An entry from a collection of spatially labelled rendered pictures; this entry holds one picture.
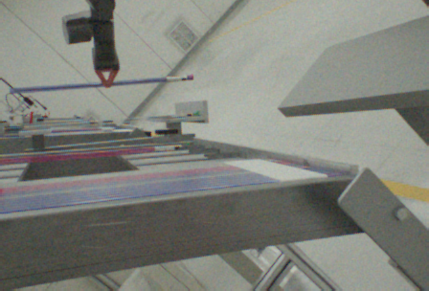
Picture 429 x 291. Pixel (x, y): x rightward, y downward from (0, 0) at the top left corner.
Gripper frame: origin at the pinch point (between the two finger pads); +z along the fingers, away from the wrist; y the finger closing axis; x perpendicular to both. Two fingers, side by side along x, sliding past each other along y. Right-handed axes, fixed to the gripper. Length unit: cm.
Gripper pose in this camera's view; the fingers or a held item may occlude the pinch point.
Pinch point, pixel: (107, 83)
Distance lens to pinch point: 140.0
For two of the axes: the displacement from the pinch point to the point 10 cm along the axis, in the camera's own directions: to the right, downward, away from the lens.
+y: 2.7, 6.0, -7.5
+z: -0.9, 7.9, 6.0
